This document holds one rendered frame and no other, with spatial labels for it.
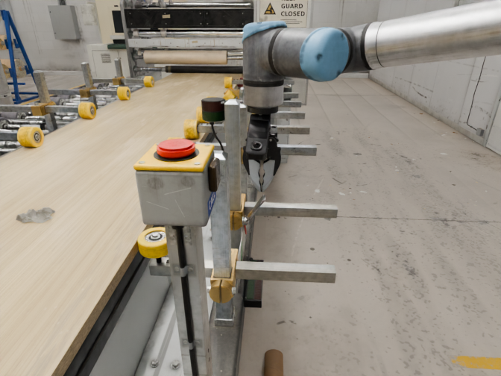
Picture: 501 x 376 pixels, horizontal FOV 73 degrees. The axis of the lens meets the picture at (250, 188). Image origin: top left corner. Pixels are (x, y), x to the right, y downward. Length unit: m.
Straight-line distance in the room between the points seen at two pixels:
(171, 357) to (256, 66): 0.70
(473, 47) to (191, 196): 0.52
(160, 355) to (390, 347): 1.19
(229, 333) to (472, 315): 1.55
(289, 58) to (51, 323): 0.61
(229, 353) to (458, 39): 0.73
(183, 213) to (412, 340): 1.65
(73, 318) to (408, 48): 0.74
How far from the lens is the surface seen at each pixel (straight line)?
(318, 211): 1.01
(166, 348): 0.95
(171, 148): 0.35
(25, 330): 0.69
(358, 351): 1.78
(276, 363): 1.58
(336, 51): 0.67
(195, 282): 0.44
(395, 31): 0.73
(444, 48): 0.70
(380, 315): 1.97
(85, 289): 0.73
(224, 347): 0.83
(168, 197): 0.35
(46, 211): 1.02
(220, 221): 0.69
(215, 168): 0.35
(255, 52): 0.73
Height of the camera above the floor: 1.35
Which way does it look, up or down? 26 degrees down
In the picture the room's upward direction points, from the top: straight up
